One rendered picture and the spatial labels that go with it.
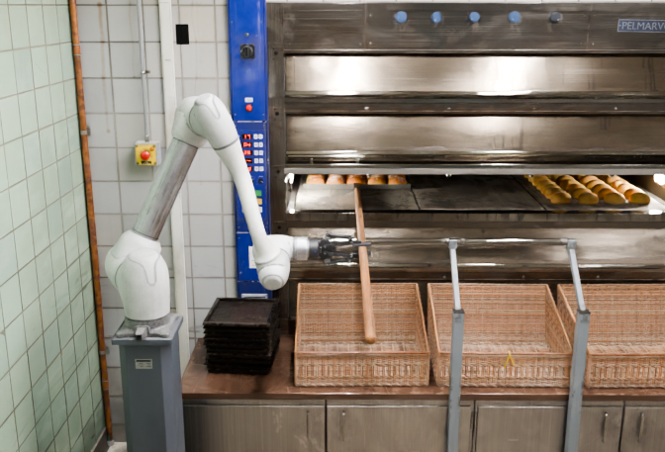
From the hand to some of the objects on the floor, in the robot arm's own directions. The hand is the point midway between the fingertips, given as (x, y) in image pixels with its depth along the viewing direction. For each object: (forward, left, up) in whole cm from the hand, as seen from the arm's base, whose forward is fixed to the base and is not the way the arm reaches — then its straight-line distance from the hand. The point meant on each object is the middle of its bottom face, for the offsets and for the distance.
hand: (361, 248), depth 287 cm
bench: (+46, +27, -119) cm, 131 cm away
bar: (+29, +6, -119) cm, 123 cm away
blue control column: (-47, +149, -119) cm, 196 cm away
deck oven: (+50, +150, -119) cm, 198 cm away
